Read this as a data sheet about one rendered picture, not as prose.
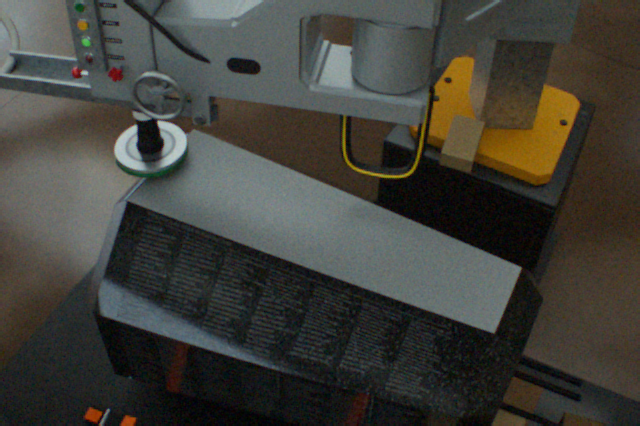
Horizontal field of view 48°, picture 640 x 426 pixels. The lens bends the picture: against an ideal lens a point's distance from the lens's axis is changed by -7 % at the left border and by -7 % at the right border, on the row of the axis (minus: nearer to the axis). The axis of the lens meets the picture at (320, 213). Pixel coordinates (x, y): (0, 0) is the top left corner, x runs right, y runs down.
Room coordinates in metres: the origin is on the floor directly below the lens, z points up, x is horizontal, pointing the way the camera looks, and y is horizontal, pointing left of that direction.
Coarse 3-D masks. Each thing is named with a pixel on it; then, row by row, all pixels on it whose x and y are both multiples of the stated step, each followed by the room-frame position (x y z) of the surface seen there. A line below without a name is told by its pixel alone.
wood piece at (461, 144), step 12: (456, 120) 1.86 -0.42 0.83; (468, 120) 1.86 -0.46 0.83; (456, 132) 1.80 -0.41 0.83; (468, 132) 1.80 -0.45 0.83; (480, 132) 1.81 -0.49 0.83; (444, 144) 1.74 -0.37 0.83; (456, 144) 1.74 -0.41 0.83; (468, 144) 1.75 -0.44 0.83; (444, 156) 1.70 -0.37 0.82; (456, 156) 1.69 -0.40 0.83; (468, 156) 1.69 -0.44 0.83; (456, 168) 1.68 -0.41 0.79; (468, 168) 1.67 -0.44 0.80
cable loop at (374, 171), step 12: (432, 96) 1.47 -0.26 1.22; (348, 120) 1.51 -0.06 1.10; (348, 132) 1.51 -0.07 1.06; (420, 132) 1.47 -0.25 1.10; (348, 144) 1.51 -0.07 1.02; (420, 144) 1.47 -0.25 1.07; (348, 156) 1.50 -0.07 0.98; (420, 156) 1.47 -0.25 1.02; (360, 168) 1.50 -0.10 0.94; (372, 168) 1.50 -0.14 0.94; (384, 168) 1.50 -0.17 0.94; (396, 168) 1.50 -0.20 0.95; (408, 168) 1.48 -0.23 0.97
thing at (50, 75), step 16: (16, 64) 1.74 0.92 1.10; (32, 64) 1.73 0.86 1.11; (48, 64) 1.72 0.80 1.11; (64, 64) 1.71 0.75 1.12; (0, 80) 1.63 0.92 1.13; (16, 80) 1.62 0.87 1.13; (32, 80) 1.61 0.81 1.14; (48, 80) 1.60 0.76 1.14; (64, 80) 1.66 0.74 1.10; (80, 80) 1.66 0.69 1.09; (64, 96) 1.59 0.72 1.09; (80, 96) 1.58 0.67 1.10
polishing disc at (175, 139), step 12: (132, 132) 1.67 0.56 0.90; (168, 132) 1.67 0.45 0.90; (180, 132) 1.67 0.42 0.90; (120, 144) 1.61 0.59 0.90; (132, 144) 1.61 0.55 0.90; (168, 144) 1.62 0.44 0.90; (180, 144) 1.62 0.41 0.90; (120, 156) 1.56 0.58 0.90; (132, 156) 1.56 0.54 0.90; (144, 156) 1.56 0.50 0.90; (156, 156) 1.56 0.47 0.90; (168, 156) 1.57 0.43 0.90; (180, 156) 1.57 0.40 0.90; (132, 168) 1.51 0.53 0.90; (144, 168) 1.51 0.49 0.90; (156, 168) 1.52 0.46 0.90
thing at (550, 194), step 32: (448, 64) 2.29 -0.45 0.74; (576, 128) 1.97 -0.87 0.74; (384, 160) 1.84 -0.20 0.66; (576, 160) 1.88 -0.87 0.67; (384, 192) 1.84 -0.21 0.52; (416, 192) 1.79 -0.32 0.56; (448, 192) 1.74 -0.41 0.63; (480, 192) 1.69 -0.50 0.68; (512, 192) 1.65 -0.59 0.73; (544, 192) 1.65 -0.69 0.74; (448, 224) 1.74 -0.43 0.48; (480, 224) 1.69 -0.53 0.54; (512, 224) 1.64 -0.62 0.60; (544, 224) 1.59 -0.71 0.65; (512, 256) 1.62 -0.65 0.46; (544, 256) 2.00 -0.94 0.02
